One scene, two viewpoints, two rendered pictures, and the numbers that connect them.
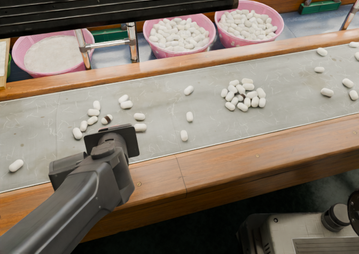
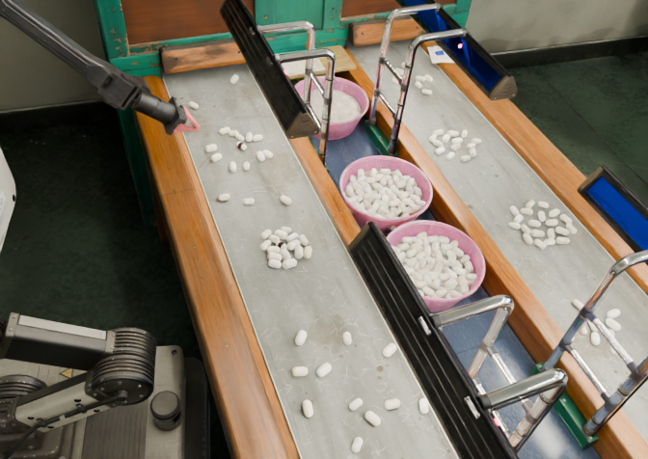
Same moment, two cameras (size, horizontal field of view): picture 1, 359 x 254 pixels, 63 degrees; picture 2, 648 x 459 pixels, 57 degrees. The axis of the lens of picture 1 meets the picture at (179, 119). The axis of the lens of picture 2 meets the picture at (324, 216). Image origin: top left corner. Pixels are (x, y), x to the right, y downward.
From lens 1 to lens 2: 1.43 m
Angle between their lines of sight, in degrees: 51
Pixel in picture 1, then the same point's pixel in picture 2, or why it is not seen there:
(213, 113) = (256, 222)
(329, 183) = not seen: outside the picture
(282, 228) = (163, 358)
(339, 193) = not seen: outside the picture
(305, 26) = (493, 374)
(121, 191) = (103, 89)
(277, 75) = (329, 288)
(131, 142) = (172, 122)
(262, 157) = (192, 251)
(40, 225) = (63, 39)
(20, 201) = not seen: hidden behind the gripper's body
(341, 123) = (241, 335)
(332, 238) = (147, 413)
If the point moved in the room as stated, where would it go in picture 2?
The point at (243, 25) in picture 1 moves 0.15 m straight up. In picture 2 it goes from (429, 260) to (442, 222)
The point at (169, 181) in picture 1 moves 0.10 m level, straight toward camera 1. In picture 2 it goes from (170, 184) to (132, 184)
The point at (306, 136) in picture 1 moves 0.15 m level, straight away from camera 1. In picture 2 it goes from (219, 293) to (269, 327)
